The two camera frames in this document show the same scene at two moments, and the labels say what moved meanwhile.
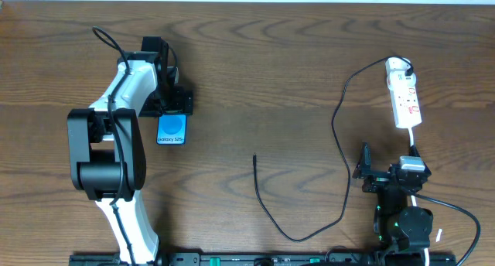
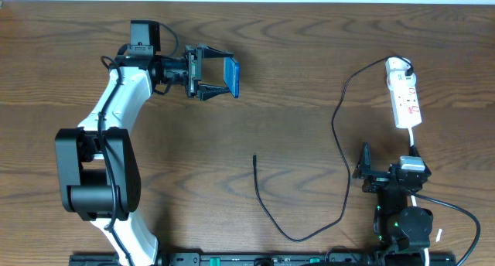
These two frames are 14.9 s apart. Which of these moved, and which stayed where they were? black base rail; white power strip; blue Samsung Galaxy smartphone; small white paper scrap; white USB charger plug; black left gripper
Moved: black left gripper; blue Samsung Galaxy smartphone
Stayed: small white paper scrap; white USB charger plug; white power strip; black base rail
